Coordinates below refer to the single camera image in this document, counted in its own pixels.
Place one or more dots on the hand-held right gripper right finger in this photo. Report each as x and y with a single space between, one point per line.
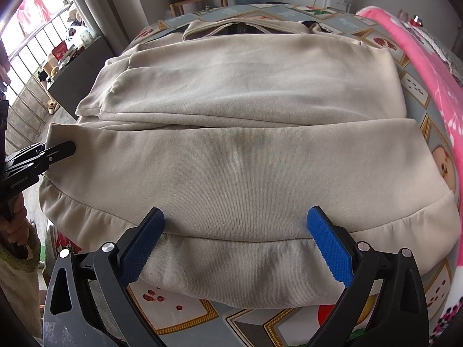
331 249

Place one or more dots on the metal window railing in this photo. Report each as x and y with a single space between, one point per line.
29 72

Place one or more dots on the red hanging cloth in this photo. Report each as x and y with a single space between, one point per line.
32 5

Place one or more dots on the beige zip jacket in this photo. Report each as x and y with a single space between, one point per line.
235 151

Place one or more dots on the white plastic bag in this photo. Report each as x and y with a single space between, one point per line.
81 30

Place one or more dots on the white water dispenser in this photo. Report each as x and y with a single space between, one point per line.
336 3

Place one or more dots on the grey curtain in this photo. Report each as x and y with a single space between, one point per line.
108 3

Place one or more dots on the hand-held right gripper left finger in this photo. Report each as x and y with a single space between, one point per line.
141 249

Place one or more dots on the person's left hand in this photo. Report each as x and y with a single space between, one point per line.
16 220

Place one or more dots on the grey patterned cushion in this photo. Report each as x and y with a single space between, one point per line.
441 43

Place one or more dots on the patterned tablecloth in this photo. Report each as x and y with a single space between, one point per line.
412 86

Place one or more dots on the small red item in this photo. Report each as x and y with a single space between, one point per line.
416 18

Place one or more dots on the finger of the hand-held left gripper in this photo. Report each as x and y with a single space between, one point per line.
61 150

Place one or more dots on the dark grey cabinet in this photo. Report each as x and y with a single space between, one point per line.
83 76

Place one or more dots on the red box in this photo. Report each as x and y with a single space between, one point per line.
59 50

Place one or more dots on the pink floral blanket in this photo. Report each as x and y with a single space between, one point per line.
416 47

